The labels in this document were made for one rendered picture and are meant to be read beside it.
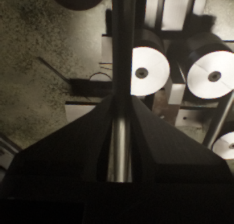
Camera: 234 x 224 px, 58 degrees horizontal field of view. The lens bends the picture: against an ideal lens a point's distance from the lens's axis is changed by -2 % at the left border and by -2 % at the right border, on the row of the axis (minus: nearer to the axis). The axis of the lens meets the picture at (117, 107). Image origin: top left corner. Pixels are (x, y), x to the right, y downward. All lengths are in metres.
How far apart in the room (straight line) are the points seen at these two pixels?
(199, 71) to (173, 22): 0.07
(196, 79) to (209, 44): 0.03
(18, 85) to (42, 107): 0.05
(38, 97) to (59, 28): 0.12
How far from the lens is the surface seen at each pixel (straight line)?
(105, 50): 0.24
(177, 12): 0.24
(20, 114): 0.39
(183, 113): 0.29
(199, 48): 0.21
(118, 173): 0.16
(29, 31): 0.30
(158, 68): 0.20
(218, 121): 0.26
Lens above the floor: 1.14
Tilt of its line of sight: 51 degrees down
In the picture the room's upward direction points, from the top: 177 degrees counter-clockwise
